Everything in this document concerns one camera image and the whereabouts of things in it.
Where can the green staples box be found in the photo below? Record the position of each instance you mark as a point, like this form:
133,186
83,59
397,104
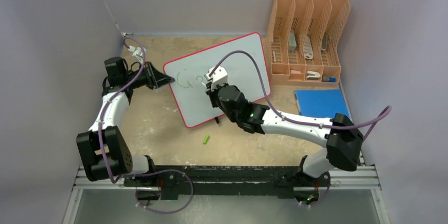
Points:
292,43

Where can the blue notebook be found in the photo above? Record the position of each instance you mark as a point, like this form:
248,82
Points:
321,103

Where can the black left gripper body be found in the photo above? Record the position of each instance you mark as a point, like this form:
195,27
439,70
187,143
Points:
144,77

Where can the small blue grey cylinder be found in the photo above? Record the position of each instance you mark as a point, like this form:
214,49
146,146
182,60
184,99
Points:
328,79

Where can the orange plastic desk organizer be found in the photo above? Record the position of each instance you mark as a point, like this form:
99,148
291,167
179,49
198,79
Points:
302,42

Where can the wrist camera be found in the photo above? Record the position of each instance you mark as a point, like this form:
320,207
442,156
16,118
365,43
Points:
137,54
215,77

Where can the green marker cap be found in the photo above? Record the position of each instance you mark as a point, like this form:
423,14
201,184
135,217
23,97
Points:
206,139

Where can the white oval tape dispenser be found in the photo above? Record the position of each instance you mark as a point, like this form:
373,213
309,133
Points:
308,51

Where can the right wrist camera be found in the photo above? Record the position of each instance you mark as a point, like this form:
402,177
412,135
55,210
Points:
215,77

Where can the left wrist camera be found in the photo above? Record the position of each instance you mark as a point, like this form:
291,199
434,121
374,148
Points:
137,54

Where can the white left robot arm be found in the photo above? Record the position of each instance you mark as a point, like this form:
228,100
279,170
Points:
102,148

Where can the red-framed whiteboard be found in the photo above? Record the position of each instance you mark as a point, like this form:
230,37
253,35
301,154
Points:
244,60

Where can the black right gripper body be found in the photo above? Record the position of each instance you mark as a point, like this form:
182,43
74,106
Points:
214,98

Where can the white clip in tray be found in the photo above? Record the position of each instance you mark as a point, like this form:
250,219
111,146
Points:
312,75

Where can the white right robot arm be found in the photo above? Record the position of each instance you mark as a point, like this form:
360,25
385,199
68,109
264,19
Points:
340,143

